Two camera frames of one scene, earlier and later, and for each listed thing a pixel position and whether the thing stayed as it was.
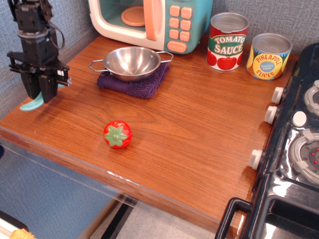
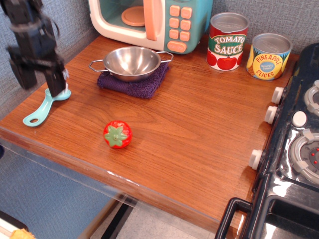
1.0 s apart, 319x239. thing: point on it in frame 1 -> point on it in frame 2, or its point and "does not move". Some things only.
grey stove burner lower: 304,154 does not move
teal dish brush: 37,101 -> 39,115
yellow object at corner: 21,233 does not move
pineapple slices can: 268,57 does not move
